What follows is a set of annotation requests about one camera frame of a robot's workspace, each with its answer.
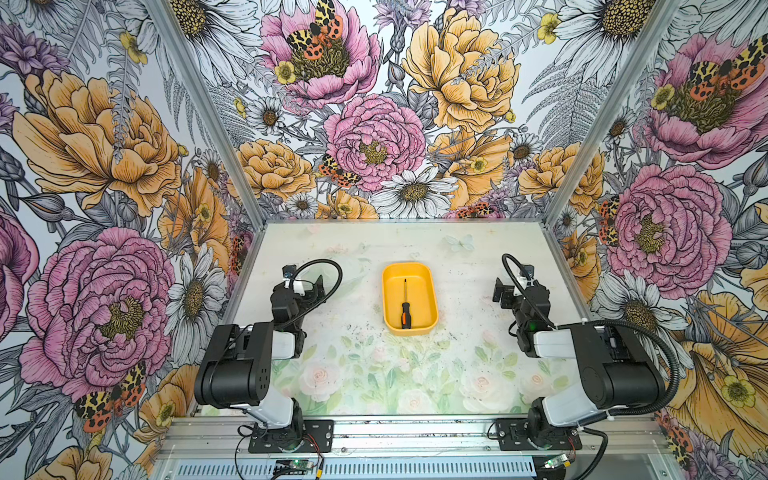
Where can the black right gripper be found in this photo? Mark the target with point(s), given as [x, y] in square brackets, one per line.
[508, 292]

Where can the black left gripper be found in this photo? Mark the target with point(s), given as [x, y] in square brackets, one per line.
[311, 294]

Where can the black orange screwdriver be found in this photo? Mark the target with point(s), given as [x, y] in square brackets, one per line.
[406, 316]

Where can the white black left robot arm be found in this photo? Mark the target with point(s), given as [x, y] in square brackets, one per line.
[236, 369]

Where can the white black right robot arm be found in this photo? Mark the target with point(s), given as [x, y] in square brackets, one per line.
[623, 369]

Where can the yellow plastic bin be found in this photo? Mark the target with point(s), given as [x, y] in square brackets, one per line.
[421, 296]

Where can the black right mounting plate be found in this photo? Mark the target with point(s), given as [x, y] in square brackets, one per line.
[518, 434]

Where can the black mounting plate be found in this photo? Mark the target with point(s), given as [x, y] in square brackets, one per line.
[311, 437]
[518, 434]

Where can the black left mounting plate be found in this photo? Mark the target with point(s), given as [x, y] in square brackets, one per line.
[311, 437]

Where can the left green circuit board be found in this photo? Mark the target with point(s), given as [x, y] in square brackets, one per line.
[294, 467]

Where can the green circuit board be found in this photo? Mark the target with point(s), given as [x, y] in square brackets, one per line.
[294, 467]
[556, 462]

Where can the right green circuit board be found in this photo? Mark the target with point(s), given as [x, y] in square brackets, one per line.
[556, 462]

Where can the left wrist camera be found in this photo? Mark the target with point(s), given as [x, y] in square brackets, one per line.
[289, 271]

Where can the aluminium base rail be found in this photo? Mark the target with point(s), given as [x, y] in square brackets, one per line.
[416, 447]

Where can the aluminium corner post right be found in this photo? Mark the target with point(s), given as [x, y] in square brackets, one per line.
[646, 47]

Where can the aluminium corner post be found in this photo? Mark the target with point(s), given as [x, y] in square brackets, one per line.
[172, 36]
[646, 47]

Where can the aluminium corner post left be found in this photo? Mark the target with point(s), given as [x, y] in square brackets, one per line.
[172, 36]

